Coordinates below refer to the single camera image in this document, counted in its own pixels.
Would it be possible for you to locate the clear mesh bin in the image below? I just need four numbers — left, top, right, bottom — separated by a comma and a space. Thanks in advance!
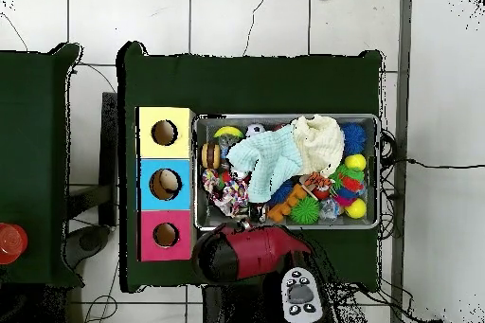
193, 112, 381, 231

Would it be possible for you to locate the wooden box with three holes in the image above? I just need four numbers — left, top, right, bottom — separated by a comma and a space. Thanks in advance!
135, 105, 197, 262

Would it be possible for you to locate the mint green waffle cloth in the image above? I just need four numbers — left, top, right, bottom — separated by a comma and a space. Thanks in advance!
225, 123, 304, 205

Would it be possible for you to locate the wooden yo-yo toy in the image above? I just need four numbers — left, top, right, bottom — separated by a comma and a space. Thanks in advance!
200, 142, 222, 170

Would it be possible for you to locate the orange plastic block toy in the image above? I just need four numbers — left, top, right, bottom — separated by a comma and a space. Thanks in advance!
266, 184, 308, 224

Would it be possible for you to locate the dark green table cloth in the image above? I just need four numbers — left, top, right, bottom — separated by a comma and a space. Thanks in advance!
117, 40, 384, 294
0, 42, 84, 290

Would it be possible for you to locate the cream waffle cloth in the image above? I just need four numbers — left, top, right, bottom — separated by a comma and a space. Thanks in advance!
290, 114, 346, 178

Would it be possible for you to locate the orange tiger plush toy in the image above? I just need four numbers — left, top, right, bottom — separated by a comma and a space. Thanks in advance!
302, 171, 334, 191

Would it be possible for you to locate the bright green spiky ball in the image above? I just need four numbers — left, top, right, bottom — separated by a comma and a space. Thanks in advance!
289, 195, 321, 224

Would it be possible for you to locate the yellow smooth ball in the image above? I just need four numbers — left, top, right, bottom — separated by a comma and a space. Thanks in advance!
344, 153, 368, 171
344, 197, 368, 220

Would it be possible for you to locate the blue spiky ball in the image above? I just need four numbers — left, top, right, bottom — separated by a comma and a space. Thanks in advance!
339, 121, 368, 155

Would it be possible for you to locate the black metal stand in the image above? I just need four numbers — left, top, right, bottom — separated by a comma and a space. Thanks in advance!
65, 91, 119, 227

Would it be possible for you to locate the dark grey rounded base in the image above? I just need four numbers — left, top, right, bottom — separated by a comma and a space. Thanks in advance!
62, 224, 113, 269

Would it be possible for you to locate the red round container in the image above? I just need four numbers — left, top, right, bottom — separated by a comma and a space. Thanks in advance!
0, 222, 29, 265

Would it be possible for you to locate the black cable bundle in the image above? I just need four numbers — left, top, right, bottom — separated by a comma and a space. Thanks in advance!
378, 129, 399, 241

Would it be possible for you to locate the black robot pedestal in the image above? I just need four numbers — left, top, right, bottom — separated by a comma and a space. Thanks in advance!
202, 285, 283, 323

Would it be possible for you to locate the grey floor cable duct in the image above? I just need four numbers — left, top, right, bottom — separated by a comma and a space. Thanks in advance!
389, 0, 413, 323

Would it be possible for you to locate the long black floor cable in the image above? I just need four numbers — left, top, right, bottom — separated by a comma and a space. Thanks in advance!
380, 157, 485, 170

